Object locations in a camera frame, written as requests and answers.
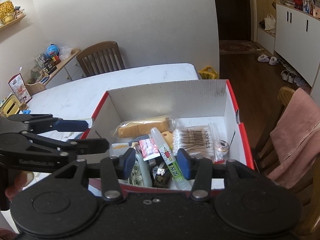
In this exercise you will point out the patterned rug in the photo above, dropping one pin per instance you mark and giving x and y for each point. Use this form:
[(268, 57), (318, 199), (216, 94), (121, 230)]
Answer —
[(237, 47)]

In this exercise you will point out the clear plastic bag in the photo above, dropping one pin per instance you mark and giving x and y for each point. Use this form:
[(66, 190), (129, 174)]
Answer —
[(65, 52)]

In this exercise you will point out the packaged yellow cake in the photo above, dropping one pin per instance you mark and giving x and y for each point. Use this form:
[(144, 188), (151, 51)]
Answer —
[(140, 128)]

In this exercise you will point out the round-backed wooden chair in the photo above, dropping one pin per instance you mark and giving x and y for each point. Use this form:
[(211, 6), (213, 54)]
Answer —
[(285, 97)]

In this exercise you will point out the pink towel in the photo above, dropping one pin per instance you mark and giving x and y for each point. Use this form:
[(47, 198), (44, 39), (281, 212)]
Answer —
[(295, 135)]

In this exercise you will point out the yellow tissue box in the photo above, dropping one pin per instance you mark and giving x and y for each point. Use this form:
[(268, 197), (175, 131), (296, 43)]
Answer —
[(10, 106)]

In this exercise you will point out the bag of cotton swabs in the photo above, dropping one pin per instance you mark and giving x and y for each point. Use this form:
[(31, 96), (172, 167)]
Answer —
[(192, 140)]

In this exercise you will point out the blue plastic clip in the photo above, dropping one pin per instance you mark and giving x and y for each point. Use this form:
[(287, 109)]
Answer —
[(26, 112)]

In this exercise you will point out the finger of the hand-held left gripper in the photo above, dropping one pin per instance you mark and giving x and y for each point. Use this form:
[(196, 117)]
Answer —
[(72, 125), (92, 146)]

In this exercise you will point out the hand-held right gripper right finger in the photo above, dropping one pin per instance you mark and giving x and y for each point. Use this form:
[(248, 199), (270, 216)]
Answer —
[(183, 161)]

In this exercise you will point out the grey-green oval case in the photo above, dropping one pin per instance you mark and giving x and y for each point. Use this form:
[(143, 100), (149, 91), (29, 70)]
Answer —
[(140, 172)]

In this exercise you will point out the small light wooden seat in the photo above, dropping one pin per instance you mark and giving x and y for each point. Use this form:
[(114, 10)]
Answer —
[(36, 87)]

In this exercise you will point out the red printed card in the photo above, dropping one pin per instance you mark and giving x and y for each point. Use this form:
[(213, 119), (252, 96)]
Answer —
[(20, 87)]

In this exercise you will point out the yellow mesh bag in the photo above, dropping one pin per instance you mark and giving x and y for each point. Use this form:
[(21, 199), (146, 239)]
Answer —
[(208, 73)]

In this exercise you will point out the wooden sideboard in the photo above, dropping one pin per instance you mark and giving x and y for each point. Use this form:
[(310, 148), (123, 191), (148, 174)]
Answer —
[(72, 67)]

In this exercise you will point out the pink sachet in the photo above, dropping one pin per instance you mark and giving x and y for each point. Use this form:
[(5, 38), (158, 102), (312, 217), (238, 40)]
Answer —
[(148, 148)]

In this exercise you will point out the wooden wall shelf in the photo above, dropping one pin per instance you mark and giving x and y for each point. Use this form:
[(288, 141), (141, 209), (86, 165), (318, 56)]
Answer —
[(15, 22)]

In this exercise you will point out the grey slipper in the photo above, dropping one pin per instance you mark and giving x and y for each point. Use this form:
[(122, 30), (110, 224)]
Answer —
[(273, 60), (263, 58)]

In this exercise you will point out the dark slatted wooden chair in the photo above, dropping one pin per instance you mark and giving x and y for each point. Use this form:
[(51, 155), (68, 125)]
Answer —
[(100, 47)]

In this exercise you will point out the red-capped jar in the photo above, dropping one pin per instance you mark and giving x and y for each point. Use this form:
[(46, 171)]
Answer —
[(55, 60)]

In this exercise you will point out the blue dish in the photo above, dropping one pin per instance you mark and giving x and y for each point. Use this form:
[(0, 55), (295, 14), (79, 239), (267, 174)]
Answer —
[(44, 80)]

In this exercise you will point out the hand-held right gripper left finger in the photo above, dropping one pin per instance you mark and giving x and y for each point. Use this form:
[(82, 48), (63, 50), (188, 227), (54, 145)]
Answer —
[(128, 161)]

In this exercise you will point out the white glue tube green label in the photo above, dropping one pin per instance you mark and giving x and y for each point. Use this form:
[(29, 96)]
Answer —
[(165, 152)]

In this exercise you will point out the red cardboard box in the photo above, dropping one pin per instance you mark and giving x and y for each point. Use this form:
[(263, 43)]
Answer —
[(175, 97)]

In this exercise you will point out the white lower cabinet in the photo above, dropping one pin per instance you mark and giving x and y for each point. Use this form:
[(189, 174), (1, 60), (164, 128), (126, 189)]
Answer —
[(295, 37)]

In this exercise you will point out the blue globe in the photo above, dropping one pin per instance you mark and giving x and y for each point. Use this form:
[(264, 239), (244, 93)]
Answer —
[(53, 50)]

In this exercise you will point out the person's left hand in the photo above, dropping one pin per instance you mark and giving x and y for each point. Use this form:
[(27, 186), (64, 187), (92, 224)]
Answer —
[(17, 182)]

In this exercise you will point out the black snack packet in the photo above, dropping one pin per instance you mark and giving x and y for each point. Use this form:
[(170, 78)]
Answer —
[(160, 175)]

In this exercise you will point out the dark door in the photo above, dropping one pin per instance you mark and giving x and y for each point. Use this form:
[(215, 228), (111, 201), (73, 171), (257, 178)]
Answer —
[(235, 12)]

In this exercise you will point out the yellow plush toy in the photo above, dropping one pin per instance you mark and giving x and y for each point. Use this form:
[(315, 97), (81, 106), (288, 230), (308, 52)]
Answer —
[(168, 137)]

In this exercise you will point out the white tote bag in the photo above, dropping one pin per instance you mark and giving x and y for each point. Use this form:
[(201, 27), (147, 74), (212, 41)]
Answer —
[(270, 22)]

